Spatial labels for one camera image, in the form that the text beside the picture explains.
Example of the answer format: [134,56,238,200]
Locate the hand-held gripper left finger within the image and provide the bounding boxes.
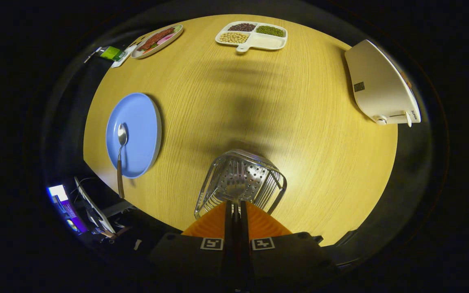
[149,200,235,291]

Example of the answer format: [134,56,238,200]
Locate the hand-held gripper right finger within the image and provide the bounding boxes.
[240,200,341,291]

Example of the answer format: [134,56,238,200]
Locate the silver fork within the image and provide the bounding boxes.
[226,170,248,228]

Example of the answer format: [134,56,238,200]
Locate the silver spoon with wooden handle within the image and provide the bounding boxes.
[116,123,128,199]

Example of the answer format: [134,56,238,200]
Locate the grey flat device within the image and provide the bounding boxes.
[74,176,116,234]

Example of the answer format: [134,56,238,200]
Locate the blue round plate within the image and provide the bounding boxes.
[105,92,162,179]

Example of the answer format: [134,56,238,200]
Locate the lit screen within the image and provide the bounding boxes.
[47,184,88,233]

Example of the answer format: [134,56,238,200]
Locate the white divided dish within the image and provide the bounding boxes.
[215,21,288,53]

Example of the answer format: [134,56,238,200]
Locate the pile of yellow soybeans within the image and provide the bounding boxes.
[219,33,250,44]

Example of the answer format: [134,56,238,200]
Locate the white toaster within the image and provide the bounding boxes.
[344,39,421,127]

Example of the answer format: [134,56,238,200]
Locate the pile of green beans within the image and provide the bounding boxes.
[256,25,285,37]

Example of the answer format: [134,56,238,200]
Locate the white square coaster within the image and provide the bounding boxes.
[111,45,137,68]

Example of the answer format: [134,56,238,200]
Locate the brown meat slices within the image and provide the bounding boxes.
[137,27,175,51]

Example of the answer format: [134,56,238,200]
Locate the oval plate with food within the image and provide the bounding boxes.
[131,24,184,59]

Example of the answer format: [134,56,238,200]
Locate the green label plastic bottle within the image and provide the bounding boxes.
[83,46,126,63]

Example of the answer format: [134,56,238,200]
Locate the metal wire basket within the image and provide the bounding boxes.
[194,149,287,220]

